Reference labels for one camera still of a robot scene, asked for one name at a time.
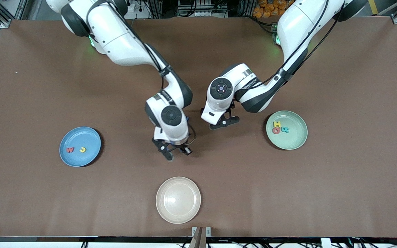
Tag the blue plate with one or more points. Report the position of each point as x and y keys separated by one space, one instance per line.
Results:
x=80 y=137

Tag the green plate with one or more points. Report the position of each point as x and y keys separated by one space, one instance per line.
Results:
x=293 y=141

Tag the black table edge rail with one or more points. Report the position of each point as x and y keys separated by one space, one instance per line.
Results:
x=81 y=238

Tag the white power strip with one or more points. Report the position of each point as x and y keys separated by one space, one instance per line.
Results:
x=138 y=8
x=203 y=13

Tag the cream plate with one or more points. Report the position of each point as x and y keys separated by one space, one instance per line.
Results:
x=178 y=200

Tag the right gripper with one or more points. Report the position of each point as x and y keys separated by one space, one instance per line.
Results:
x=185 y=149

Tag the orange bag pile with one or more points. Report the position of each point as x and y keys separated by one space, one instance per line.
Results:
x=267 y=8

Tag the red small letter w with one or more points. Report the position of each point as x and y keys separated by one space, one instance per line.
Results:
x=70 y=150

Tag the teal foam letter R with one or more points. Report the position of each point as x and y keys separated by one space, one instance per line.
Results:
x=283 y=129

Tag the yellow foam letter H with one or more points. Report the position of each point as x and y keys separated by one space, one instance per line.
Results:
x=277 y=124

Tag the metal table edge bracket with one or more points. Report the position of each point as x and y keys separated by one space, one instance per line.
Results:
x=208 y=231

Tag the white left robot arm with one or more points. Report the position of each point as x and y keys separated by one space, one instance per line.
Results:
x=302 y=24

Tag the yellow small letter u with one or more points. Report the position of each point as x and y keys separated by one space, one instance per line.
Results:
x=84 y=149

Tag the red foam letter Q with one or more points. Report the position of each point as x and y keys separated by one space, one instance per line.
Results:
x=273 y=131

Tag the grey mount pole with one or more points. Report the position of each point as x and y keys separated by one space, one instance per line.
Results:
x=196 y=241

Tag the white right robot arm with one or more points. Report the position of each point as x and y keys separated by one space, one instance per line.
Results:
x=115 y=38

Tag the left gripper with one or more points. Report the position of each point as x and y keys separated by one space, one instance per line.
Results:
x=202 y=111

